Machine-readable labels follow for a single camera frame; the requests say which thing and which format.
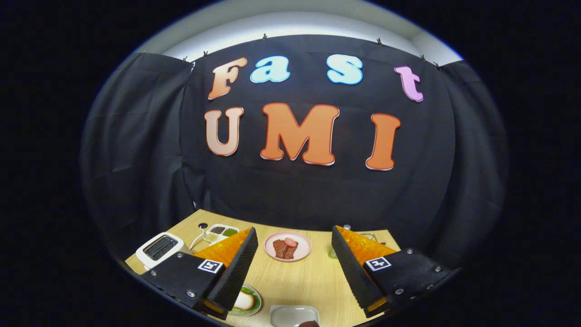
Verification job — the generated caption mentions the white square plate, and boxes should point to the white square plate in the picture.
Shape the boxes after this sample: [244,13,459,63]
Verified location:
[270,305,320,327]

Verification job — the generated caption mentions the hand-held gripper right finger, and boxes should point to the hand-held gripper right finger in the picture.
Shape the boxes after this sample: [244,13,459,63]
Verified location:
[331,225,454,318]

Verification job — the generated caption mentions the green lettuce leaf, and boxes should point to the green lettuce leaf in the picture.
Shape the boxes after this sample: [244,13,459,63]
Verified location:
[229,285,260,315]

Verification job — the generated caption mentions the pink plate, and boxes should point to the pink plate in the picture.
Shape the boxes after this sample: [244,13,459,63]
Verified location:
[264,231,312,263]

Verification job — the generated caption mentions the white power cable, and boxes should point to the white power cable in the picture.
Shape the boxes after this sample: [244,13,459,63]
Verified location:
[189,226,207,251]

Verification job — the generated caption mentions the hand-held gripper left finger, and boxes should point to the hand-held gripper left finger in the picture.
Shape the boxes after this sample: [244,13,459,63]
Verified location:
[141,227,259,321]

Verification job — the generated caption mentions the brown meat steak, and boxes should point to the brown meat steak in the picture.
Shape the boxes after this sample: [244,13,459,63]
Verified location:
[272,238,295,260]

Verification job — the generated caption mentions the white bread slice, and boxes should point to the white bread slice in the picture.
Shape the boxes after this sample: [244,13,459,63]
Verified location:
[232,291,255,312]

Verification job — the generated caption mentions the green metal bottle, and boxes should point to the green metal bottle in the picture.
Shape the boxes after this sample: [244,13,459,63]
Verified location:
[328,224,352,260]

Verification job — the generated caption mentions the white divided seasoning dish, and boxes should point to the white divided seasoning dish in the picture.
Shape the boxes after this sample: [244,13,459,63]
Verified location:
[202,224,240,244]

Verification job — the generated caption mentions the white round plate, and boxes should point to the white round plate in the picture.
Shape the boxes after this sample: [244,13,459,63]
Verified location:
[227,284,262,317]

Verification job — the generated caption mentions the white toaster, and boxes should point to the white toaster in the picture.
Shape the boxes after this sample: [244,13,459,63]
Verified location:
[135,232,191,271]

